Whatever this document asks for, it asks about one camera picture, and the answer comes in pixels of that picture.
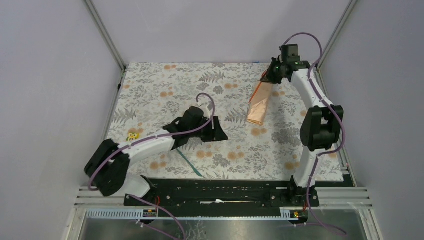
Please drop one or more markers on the left aluminium frame post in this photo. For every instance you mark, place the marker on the left aluminium frame post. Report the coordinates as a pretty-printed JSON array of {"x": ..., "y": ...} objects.
[{"x": 93, "y": 12}]

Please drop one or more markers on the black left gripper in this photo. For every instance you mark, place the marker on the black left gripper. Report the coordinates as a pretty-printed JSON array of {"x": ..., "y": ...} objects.
[{"x": 216, "y": 134}]

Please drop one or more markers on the orange cloth napkin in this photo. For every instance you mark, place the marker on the orange cloth napkin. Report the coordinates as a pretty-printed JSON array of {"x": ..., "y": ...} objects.
[{"x": 259, "y": 104}]

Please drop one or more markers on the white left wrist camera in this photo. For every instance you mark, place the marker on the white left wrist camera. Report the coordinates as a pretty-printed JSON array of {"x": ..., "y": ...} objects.
[{"x": 207, "y": 109}]

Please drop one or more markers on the right aluminium frame post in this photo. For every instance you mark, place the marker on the right aluminium frame post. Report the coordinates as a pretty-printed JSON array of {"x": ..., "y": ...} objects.
[{"x": 337, "y": 31}]

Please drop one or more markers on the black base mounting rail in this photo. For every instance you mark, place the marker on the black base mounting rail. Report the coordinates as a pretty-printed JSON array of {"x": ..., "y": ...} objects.
[{"x": 223, "y": 198}]

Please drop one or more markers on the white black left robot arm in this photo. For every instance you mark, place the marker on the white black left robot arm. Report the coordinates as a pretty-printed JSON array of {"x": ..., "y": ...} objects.
[{"x": 108, "y": 168}]

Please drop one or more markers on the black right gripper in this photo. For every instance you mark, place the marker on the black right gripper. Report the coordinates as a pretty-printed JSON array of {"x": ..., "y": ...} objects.
[{"x": 268, "y": 76}]

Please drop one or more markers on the teal plastic knife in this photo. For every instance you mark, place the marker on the teal plastic knife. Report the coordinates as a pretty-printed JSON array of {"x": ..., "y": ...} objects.
[{"x": 189, "y": 163}]

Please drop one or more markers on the aluminium frame post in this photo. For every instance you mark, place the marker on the aluminium frame post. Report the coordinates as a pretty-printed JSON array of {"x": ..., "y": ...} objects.
[
  {"x": 337, "y": 31},
  {"x": 93, "y": 12}
]

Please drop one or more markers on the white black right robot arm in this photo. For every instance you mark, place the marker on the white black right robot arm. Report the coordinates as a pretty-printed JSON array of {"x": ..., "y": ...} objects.
[{"x": 321, "y": 127}]

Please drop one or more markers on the floral patterned tablecloth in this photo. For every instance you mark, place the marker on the floral patterned tablecloth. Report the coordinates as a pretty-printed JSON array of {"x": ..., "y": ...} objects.
[{"x": 154, "y": 94}]

